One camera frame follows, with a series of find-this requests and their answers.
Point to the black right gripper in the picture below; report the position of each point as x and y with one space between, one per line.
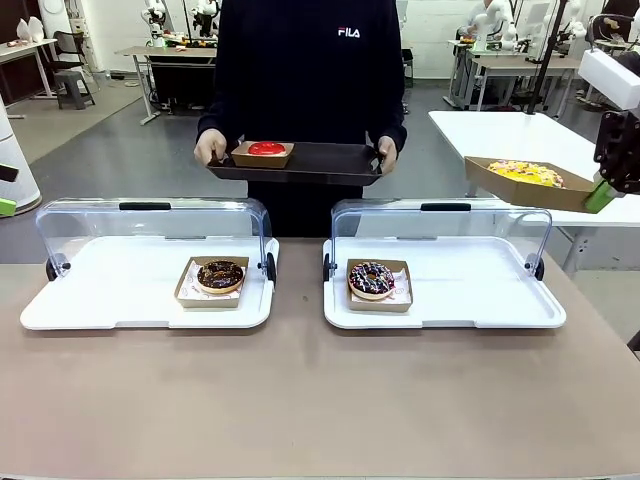
620 150

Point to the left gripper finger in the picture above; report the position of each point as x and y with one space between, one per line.
7 172
6 206

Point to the yellow sprinkled donut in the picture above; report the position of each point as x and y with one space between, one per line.
525 197

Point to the yellow glazed sprinkle donut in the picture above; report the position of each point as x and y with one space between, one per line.
525 175

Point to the red glazed donut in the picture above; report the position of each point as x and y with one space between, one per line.
265 148

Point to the dark brown serving tray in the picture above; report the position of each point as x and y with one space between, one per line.
325 162

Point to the person's left forearm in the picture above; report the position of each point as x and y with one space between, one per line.
392 122

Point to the person's right forearm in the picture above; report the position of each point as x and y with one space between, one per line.
210 120

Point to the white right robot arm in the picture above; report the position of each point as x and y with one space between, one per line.
605 75

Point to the chocolate donut with nut bits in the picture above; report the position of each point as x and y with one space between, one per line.
207 280

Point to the background person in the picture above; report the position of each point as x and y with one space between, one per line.
475 17

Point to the sprinkled chocolate donut in box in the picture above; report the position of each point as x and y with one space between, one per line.
380 306

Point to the chocolate donut with colour sprinkles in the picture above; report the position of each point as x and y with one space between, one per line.
357 282

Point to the person in dark sweater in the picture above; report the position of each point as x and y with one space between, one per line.
300 75

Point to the person's right hand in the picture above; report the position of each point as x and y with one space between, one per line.
210 145

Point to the person's left hand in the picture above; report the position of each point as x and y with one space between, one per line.
389 150

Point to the white cylindrical appliance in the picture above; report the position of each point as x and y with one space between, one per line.
15 145

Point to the grey plastic stool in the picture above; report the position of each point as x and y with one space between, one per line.
75 85

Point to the white table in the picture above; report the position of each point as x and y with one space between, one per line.
500 135

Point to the white desk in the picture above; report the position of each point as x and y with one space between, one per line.
20 47

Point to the white display tray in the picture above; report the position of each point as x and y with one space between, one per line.
100 290
475 290

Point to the dark office chair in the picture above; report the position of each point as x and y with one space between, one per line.
70 50

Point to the clear dome display lid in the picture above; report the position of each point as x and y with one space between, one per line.
145 206
445 207

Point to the white paper bag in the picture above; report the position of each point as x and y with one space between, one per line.
23 29
36 27

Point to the black stand pole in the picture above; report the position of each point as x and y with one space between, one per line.
547 55

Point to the grey background desk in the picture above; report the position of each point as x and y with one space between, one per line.
515 62

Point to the wooden top desk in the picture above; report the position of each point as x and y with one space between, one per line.
150 51

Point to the white printed paper liner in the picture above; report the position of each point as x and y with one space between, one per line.
189 289
400 290

